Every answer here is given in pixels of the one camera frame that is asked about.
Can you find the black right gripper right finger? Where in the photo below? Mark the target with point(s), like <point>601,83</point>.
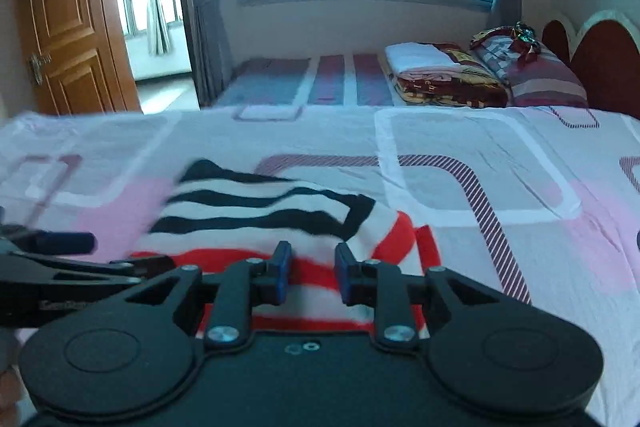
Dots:
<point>495,354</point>

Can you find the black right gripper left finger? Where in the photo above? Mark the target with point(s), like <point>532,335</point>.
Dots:
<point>128,353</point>

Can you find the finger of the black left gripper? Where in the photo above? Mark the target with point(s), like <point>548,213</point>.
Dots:
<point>41,279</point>

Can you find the striped knit sweater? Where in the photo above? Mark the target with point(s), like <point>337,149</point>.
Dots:
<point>215,216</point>

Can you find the colourful clothes on pillow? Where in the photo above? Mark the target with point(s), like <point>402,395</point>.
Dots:
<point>519,40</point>

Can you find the patterned pink bed sheet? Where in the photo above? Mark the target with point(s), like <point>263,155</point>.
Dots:
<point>541,204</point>

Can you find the brown wooden door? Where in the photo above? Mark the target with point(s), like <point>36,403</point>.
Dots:
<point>76,55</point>

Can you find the striped maroon pillow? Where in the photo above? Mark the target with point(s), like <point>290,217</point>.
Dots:
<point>545,82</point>

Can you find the folded red yellow blanket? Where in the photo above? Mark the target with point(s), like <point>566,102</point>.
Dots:
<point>442,74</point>

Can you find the red white headboard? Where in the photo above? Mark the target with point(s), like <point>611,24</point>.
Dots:
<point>604,55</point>

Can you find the striped far bed mattress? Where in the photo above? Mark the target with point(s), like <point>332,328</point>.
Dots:
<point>328,80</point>

